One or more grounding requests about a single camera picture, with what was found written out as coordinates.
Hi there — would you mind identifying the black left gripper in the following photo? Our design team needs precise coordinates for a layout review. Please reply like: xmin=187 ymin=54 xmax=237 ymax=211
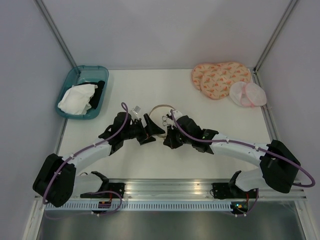
xmin=122 ymin=114 xmax=165 ymax=145

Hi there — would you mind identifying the orange floral laundry bag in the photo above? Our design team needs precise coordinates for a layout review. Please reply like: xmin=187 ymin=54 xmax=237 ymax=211
xmin=191 ymin=61 xmax=252 ymax=100

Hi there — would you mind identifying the right side aluminium rail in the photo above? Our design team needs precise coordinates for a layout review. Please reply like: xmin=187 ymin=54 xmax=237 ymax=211
xmin=251 ymin=69 xmax=292 ymax=181

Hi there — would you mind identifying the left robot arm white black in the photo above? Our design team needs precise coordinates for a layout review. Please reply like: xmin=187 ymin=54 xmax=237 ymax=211
xmin=32 ymin=112 xmax=165 ymax=207

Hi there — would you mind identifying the white slotted cable duct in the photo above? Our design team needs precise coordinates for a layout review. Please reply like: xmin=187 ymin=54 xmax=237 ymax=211
xmin=45 ymin=200 xmax=233 ymax=212

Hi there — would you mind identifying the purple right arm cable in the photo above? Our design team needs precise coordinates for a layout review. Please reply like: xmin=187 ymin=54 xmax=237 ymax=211
xmin=169 ymin=109 xmax=316 ymax=218

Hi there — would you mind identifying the aluminium frame post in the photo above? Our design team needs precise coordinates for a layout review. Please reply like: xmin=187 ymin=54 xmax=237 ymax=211
xmin=33 ymin=0 xmax=77 ymax=68
xmin=253 ymin=0 xmax=300 ymax=74

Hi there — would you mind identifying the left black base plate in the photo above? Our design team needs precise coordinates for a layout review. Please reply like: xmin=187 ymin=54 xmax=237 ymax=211
xmin=80 ymin=182 xmax=126 ymax=199

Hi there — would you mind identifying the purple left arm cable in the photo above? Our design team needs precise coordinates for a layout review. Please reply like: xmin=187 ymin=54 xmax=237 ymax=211
xmin=42 ymin=101 xmax=132 ymax=221

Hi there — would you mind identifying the white cloth in bin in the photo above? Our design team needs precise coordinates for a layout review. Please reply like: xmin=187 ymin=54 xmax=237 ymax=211
xmin=57 ymin=84 xmax=95 ymax=115

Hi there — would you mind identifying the left aluminium frame post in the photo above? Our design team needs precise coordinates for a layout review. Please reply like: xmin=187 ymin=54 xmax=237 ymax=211
xmin=33 ymin=0 xmax=77 ymax=68

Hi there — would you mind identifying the teal plastic bin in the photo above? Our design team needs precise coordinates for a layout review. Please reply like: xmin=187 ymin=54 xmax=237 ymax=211
xmin=55 ymin=65 xmax=109 ymax=120

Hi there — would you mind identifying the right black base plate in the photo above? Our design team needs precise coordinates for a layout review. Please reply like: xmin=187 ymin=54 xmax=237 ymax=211
xmin=211 ymin=182 xmax=257 ymax=200

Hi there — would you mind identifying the right aluminium frame post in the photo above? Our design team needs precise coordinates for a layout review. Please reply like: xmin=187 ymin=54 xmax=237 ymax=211
xmin=253 ymin=0 xmax=300 ymax=74

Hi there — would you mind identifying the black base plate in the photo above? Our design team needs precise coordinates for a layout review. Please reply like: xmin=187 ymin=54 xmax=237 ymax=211
xmin=211 ymin=182 xmax=257 ymax=200
xmin=80 ymin=182 xmax=126 ymax=199

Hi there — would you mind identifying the pink trimmed mesh laundry bag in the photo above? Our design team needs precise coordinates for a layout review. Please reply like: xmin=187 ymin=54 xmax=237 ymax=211
xmin=229 ymin=81 xmax=267 ymax=108

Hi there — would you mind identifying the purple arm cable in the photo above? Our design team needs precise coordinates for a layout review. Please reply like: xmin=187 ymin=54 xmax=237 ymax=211
xmin=42 ymin=101 xmax=132 ymax=221
xmin=169 ymin=109 xmax=316 ymax=218

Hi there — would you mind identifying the aluminium front rail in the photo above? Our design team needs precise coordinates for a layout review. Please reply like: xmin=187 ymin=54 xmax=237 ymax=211
xmin=34 ymin=178 xmax=308 ymax=201

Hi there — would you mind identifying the black garment in bin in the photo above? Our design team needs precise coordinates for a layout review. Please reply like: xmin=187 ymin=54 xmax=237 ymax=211
xmin=89 ymin=80 xmax=105 ymax=109

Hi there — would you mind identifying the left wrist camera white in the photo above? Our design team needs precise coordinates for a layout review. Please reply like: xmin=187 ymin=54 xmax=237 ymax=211
xmin=130 ymin=106 xmax=141 ymax=120

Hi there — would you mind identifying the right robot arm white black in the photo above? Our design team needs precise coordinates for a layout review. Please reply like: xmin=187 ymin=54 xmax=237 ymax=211
xmin=162 ymin=114 xmax=301 ymax=198

